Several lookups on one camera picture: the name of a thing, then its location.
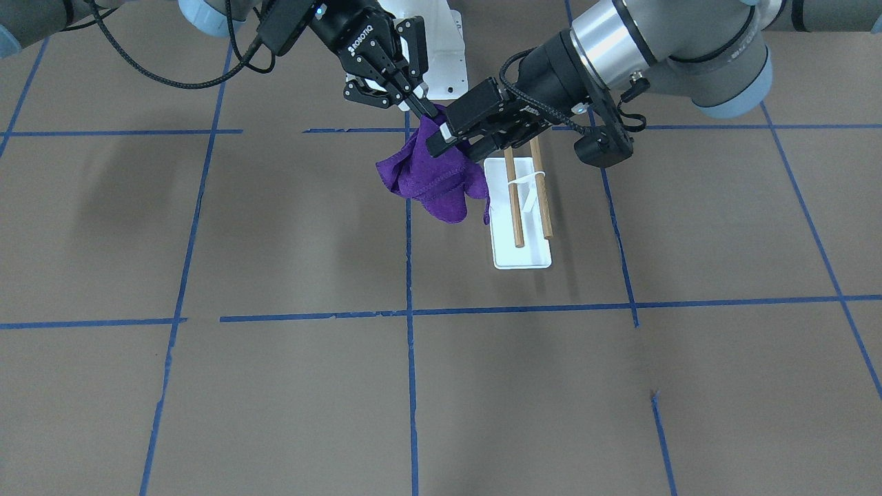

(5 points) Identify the purple towel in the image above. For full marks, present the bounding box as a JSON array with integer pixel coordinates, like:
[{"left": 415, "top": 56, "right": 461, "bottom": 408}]
[{"left": 376, "top": 103, "right": 491, "bottom": 225}]

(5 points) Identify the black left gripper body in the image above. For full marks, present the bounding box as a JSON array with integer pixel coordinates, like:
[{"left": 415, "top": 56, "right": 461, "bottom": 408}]
[{"left": 475, "top": 99, "right": 567, "bottom": 152}]

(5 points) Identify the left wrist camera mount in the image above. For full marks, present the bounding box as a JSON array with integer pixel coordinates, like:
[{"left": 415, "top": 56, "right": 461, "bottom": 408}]
[{"left": 573, "top": 72, "right": 651, "bottom": 169}]

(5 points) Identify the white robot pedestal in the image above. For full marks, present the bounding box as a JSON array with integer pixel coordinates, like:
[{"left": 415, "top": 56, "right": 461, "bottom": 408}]
[{"left": 380, "top": 1, "right": 469, "bottom": 101}]

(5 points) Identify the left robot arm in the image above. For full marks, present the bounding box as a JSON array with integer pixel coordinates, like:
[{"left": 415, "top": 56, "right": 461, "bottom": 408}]
[{"left": 426, "top": 1, "right": 880, "bottom": 167}]

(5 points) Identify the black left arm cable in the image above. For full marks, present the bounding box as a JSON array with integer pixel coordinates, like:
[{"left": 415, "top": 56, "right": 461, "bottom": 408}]
[{"left": 499, "top": 48, "right": 648, "bottom": 135}]

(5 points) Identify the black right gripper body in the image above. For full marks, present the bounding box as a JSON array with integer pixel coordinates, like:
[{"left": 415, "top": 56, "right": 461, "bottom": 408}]
[{"left": 309, "top": 1, "right": 407, "bottom": 76}]

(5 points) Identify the white towel rack with wooden bars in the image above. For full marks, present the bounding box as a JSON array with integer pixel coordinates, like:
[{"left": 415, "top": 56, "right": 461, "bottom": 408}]
[{"left": 483, "top": 138, "right": 553, "bottom": 270}]

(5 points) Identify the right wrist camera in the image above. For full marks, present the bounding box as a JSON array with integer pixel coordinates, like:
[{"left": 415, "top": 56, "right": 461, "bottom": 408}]
[{"left": 256, "top": 0, "right": 324, "bottom": 56}]

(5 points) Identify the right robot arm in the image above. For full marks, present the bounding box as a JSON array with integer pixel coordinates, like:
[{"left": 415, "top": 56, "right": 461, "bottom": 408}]
[{"left": 1, "top": 1, "right": 438, "bottom": 117}]

